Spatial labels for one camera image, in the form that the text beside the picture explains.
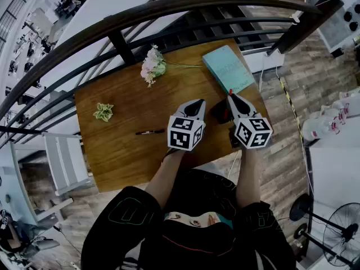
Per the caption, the pale blue desk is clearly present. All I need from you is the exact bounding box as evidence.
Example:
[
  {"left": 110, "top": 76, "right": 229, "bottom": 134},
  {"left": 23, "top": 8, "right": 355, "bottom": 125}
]
[{"left": 0, "top": 142, "right": 39, "bottom": 227}]

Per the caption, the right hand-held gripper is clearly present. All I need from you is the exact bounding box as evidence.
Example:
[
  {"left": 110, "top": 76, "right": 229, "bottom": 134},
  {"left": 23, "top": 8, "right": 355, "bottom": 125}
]
[{"left": 227, "top": 94, "right": 274, "bottom": 151}]

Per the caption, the person's left forearm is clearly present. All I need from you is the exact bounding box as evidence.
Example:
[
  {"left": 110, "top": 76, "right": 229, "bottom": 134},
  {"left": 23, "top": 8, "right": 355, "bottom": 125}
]
[{"left": 145, "top": 150, "right": 186, "bottom": 208}]

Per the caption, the white rectangular box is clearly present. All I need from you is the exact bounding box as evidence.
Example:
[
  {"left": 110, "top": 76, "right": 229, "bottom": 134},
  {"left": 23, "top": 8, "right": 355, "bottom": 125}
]
[{"left": 242, "top": 51, "right": 285, "bottom": 74}]

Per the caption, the yellow black striped floor strip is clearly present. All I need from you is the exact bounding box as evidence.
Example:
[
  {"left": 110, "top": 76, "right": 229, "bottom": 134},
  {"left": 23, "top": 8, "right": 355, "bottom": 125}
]
[{"left": 277, "top": 76, "right": 306, "bottom": 145}]

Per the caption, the black pen white label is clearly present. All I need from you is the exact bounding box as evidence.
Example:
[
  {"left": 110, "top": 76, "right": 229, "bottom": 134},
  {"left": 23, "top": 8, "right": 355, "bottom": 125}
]
[{"left": 135, "top": 129, "right": 166, "bottom": 136}]

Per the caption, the small green potted plant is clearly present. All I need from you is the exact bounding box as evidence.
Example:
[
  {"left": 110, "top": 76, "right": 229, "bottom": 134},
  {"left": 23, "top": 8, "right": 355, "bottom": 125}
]
[{"left": 92, "top": 102, "right": 115, "bottom": 123}]

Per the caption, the white slatted chair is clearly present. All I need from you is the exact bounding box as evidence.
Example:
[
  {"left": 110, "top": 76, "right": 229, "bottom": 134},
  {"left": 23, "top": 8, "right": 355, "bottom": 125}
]
[{"left": 42, "top": 132, "right": 96, "bottom": 197}]

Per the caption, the teal book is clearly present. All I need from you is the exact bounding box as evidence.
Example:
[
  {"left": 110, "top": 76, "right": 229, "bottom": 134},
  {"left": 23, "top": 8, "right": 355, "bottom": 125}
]
[{"left": 201, "top": 44, "right": 256, "bottom": 95}]

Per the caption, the red pen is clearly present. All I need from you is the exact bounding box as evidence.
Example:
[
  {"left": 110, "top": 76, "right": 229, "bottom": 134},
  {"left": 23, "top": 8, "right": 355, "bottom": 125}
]
[{"left": 223, "top": 88, "right": 233, "bottom": 123}]

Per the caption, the group of black hanging items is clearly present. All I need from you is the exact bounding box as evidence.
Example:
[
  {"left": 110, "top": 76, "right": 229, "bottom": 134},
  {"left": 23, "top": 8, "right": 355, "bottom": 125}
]
[{"left": 320, "top": 0, "right": 360, "bottom": 32}]

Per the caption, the person's black printed shirt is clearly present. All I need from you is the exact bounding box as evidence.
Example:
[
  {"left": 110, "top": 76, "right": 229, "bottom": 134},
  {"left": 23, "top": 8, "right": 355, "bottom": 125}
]
[{"left": 80, "top": 168, "right": 296, "bottom": 270}]

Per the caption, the black square pen holder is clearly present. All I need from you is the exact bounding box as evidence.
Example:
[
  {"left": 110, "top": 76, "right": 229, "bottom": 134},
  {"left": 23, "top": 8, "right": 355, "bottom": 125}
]
[{"left": 210, "top": 99, "right": 236, "bottom": 125}]

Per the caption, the black pedestal fan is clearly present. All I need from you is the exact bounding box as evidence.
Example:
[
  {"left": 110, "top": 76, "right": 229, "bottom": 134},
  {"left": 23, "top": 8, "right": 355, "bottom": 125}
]
[{"left": 289, "top": 192, "right": 360, "bottom": 268}]

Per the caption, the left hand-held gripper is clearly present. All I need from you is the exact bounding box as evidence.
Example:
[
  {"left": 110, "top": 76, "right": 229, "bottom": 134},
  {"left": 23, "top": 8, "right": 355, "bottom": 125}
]
[{"left": 167, "top": 98, "right": 207, "bottom": 152}]

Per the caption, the pink artificial flower bouquet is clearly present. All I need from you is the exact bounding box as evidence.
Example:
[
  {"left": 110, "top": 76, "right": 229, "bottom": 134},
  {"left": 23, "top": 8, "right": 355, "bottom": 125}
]
[{"left": 140, "top": 44, "right": 203, "bottom": 89}]

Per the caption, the person's right forearm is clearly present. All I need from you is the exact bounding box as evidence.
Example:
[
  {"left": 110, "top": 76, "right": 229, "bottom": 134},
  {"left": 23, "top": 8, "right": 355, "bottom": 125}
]
[{"left": 235, "top": 148, "right": 261, "bottom": 208}]

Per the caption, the white display panel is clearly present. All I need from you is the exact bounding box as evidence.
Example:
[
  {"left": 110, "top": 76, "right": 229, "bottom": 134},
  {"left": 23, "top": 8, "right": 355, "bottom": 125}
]
[{"left": 317, "top": 0, "right": 360, "bottom": 55}]

